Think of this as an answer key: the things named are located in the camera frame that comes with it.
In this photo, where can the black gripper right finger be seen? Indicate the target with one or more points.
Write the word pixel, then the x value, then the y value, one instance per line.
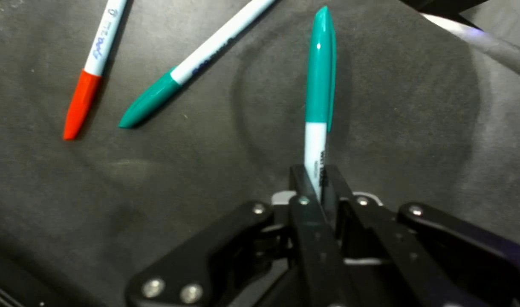
pixel 440 244

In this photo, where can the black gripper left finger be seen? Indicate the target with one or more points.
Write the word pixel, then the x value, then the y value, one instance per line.
pixel 310 249

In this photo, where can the green capped white marker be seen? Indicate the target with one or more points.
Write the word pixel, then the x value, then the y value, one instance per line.
pixel 157 96
pixel 320 69

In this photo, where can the red capped white marker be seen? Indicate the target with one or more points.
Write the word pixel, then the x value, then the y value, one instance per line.
pixel 82 103

